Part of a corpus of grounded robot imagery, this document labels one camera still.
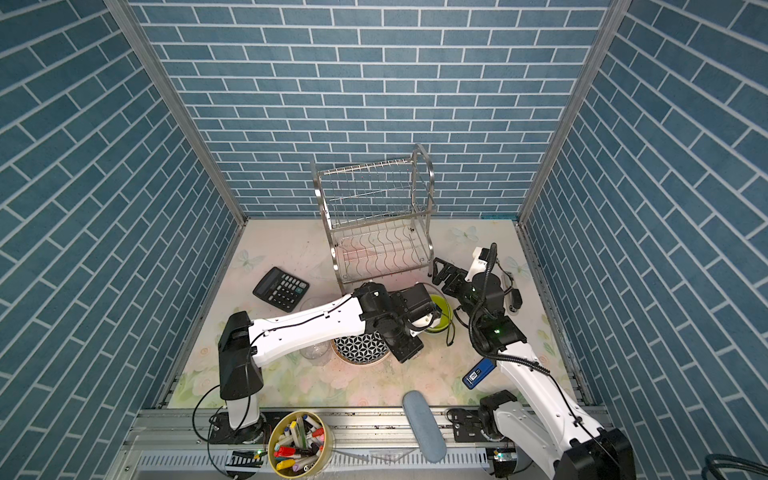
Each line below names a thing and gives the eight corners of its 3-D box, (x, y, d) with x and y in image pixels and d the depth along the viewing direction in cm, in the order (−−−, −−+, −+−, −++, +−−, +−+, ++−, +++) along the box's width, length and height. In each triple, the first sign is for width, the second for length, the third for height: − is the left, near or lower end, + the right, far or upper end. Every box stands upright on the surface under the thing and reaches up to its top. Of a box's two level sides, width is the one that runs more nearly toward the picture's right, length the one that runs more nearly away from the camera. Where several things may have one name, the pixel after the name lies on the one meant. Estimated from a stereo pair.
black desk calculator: (255, 296, 100) (251, 290, 98) (277, 271, 107) (273, 265, 104) (290, 313, 96) (287, 307, 94) (310, 286, 103) (308, 280, 100)
